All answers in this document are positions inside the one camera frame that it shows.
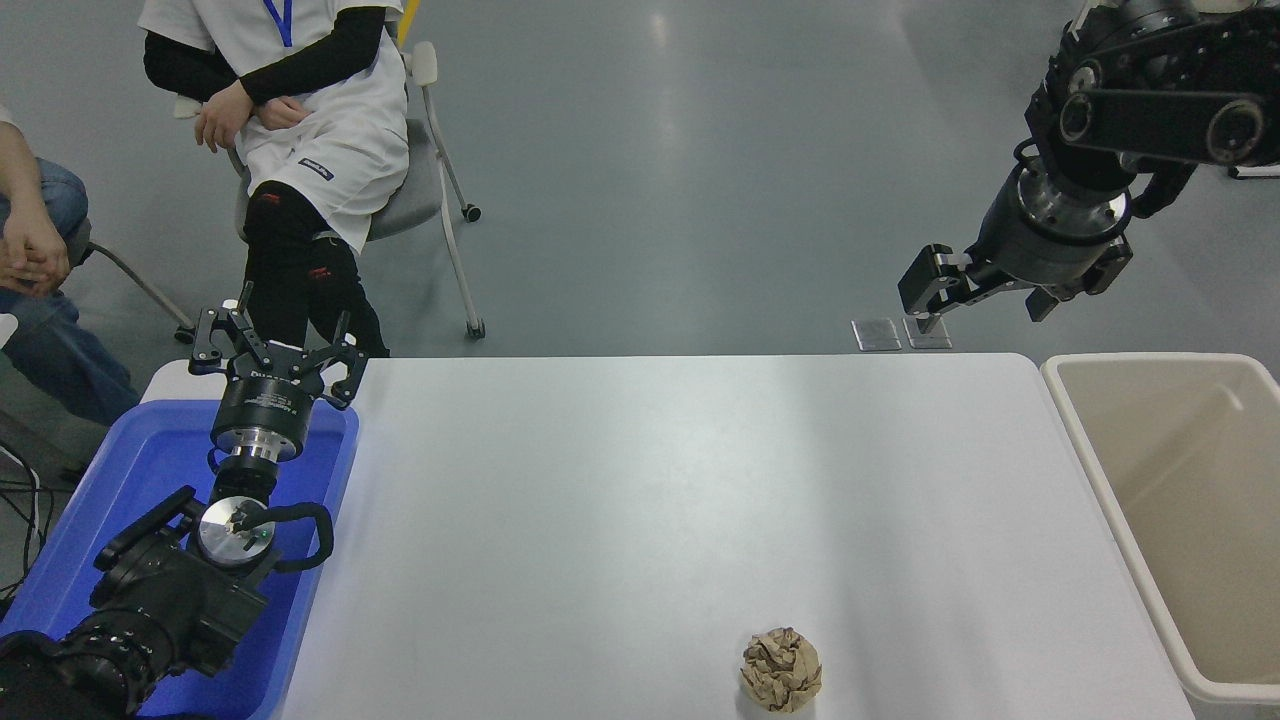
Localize grey white wheeled chair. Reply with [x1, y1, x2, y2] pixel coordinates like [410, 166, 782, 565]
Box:
[175, 40, 488, 341]

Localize person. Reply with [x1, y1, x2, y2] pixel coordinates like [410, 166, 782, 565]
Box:
[0, 105, 141, 426]
[138, 0, 411, 358]

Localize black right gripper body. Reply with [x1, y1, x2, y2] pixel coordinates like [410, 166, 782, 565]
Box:
[972, 195, 1111, 288]

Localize blue plastic tray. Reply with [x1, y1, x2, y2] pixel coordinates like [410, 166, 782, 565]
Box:
[0, 398, 361, 720]

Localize large pale bin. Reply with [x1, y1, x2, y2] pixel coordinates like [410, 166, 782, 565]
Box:
[1040, 352, 1280, 707]

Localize person's hand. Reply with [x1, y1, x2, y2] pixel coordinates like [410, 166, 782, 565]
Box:
[256, 96, 314, 130]
[5, 210, 71, 296]
[195, 82, 253, 153]

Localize black floor cables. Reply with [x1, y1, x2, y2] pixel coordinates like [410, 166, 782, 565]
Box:
[0, 440, 46, 601]

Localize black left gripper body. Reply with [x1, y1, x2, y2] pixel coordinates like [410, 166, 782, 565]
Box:
[212, 345, 327, 442]

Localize tan paper ball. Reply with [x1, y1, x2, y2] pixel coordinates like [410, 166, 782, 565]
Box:
[740, 627, 823, 714]

